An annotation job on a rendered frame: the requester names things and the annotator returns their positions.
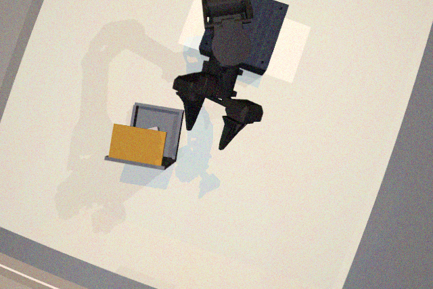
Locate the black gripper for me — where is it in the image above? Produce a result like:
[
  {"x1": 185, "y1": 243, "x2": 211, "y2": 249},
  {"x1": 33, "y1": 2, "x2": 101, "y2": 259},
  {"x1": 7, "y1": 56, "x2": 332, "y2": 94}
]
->
[{"x1": 179, "y1": 56, "x2": 263, "y2": 150}]

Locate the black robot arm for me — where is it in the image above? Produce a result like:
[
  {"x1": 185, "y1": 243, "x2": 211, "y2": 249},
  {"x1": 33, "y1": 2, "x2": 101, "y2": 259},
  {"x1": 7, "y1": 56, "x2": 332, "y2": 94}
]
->
[{"x1": 177, "y1": 0, "x2": 253, "y2": 101}]

